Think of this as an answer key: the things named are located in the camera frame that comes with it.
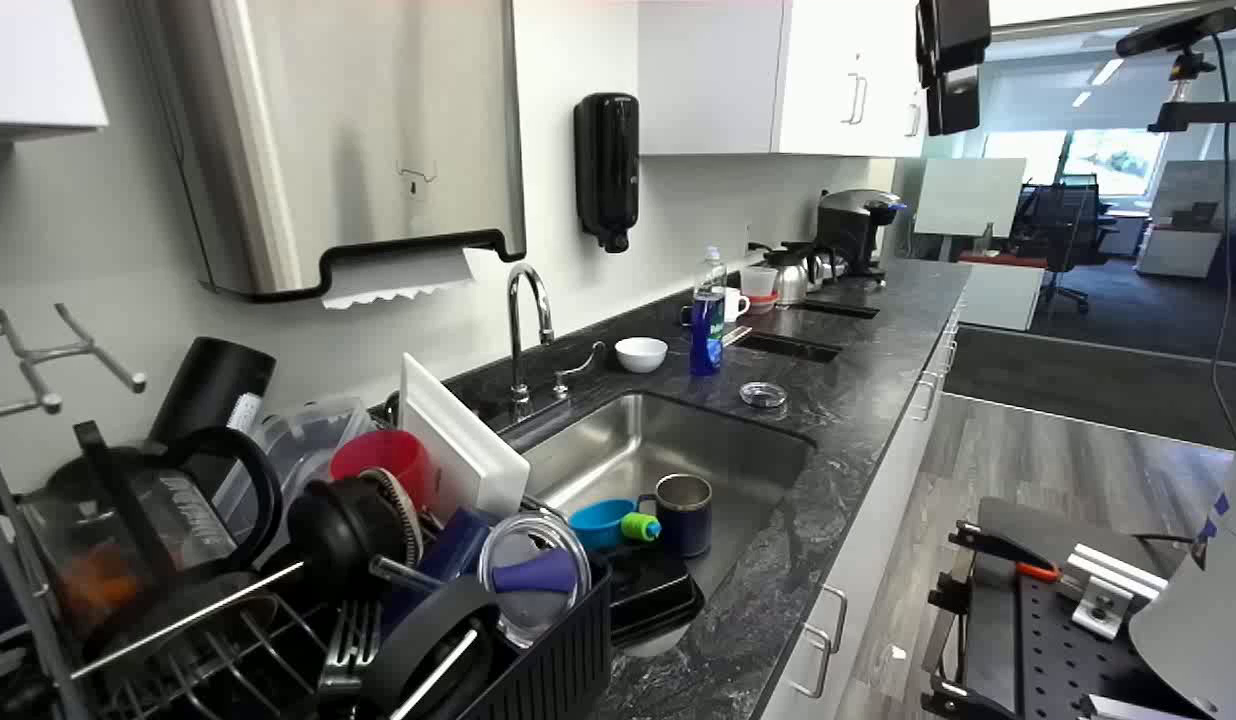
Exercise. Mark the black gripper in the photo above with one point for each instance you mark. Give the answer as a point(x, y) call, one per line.
point(955, 43)

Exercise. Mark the stainless steel sink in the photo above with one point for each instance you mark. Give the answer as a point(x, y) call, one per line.
point(617, 446)

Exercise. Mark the dark blue thermos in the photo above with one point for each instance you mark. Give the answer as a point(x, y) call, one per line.
point(687, 523)

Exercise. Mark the white whiteboard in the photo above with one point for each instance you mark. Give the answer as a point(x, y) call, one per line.
point(970, 199)

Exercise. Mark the black coffee machine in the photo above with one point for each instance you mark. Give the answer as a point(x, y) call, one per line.
point(858, 233)

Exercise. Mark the dark office chair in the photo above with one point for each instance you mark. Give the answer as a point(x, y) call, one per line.
point(1057, 233)

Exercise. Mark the white low cabinet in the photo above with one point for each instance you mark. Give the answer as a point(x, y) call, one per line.
point(1002, 298)

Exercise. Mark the white upper cabinet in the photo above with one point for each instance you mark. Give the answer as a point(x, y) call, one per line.
point(710, 83)
point(28, 52)

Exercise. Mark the black counter mat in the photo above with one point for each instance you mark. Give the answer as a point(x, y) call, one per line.
point(792, 345)

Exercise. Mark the white mug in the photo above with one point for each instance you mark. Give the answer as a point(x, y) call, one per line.
point(735, 307)

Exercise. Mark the blue dish soap bottle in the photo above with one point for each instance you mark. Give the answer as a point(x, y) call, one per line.
point(707, 345)

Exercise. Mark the small white bowl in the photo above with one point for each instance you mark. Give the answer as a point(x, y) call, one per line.
point(643, 354)

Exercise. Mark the white lower cabinets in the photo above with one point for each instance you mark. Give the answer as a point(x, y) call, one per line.
point(883, 534)

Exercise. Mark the chrome gooseneck faucet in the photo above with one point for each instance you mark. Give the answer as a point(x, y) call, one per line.
point(512, 334)

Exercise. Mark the black breadboard table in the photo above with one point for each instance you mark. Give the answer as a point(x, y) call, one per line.
point(1041, 653)

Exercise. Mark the black plastic food container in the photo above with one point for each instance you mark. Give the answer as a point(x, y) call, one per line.
point(649, 587)

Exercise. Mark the white rectangular plastic board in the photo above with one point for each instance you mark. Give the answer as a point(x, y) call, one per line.
point(461, 446)

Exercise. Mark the steel paper towel dispenser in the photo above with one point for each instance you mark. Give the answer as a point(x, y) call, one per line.
point(351, 134)

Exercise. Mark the blue cup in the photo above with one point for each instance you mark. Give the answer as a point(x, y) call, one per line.
point(458, 545)

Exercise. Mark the red bowl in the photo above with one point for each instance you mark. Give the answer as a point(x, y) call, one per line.
point(382, 459)

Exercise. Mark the black dish rack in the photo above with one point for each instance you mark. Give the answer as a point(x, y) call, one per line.
point(549, 667)

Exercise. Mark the clear plastic container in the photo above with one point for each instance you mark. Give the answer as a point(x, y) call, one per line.
point(302, 441)

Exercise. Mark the black round utensil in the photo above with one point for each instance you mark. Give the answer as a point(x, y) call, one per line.
point(343, 525)

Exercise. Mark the black tumbler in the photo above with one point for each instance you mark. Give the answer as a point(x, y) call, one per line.
point(214, 384)

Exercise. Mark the black fork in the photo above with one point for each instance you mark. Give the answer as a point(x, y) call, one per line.
point(351, 647)

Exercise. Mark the camera on black stand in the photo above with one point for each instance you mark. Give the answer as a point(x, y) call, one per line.
point(1182, 26)

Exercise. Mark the black wall soap dispenser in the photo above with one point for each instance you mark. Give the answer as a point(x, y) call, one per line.
point(607, 162)

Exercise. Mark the aluminium bracket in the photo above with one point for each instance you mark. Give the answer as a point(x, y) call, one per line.
point(1110, 583)

